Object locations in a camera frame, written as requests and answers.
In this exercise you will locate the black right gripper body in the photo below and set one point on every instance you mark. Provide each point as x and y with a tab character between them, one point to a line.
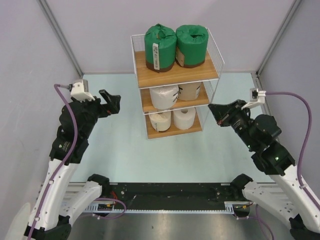
238	122

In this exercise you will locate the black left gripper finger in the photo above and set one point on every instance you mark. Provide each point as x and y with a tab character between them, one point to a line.
105	95
114	103

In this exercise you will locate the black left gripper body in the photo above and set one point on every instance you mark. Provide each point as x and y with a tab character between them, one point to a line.
101	110

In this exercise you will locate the unwrapped white paper roll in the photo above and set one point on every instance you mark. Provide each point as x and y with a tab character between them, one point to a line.
184	119

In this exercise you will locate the tan paper roll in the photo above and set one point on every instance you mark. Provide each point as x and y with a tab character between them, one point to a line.
189	91

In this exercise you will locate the cream paper roll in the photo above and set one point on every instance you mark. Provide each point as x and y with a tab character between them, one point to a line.
160	121

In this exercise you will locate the white wire shelf rack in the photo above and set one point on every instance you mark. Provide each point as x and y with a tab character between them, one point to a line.
137	44

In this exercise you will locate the green roll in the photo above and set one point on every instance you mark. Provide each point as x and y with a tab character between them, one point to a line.
160	48
191	45

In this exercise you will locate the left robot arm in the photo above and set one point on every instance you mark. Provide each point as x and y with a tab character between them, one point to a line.
49	220

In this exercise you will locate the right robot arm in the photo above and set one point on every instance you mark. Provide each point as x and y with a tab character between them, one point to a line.
300	214

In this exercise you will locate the middle wooden shelf board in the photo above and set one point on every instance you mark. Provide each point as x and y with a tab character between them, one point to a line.
148	107

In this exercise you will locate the wooden shelf board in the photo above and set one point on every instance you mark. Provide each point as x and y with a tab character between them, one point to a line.
173	130
148	107
147	78

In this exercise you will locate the top wooden shelf board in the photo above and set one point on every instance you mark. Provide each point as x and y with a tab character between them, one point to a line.
147	78

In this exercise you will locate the bottom wooden shelf board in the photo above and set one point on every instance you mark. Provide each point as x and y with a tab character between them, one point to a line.
173	130

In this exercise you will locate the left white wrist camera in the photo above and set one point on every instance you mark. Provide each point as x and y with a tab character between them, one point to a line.
79	91

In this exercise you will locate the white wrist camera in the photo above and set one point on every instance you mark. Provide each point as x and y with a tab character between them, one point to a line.
257	98
79	91

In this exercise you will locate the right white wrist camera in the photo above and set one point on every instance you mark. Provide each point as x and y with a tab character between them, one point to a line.
257	98

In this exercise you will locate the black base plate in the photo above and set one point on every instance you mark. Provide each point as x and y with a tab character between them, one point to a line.
151	193

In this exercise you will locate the white slotted cable duct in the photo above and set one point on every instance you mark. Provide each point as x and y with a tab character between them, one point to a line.
160	207

